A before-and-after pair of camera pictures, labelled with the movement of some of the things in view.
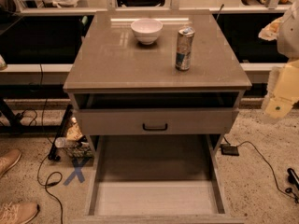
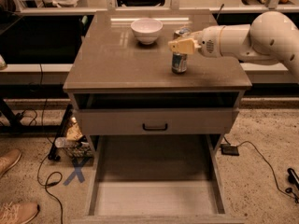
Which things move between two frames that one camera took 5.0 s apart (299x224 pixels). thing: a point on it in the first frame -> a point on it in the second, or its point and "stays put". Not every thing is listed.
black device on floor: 292,177 stays put
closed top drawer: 157,120 stays put
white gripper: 290,35 -> 207,41
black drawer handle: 154,129 stays put
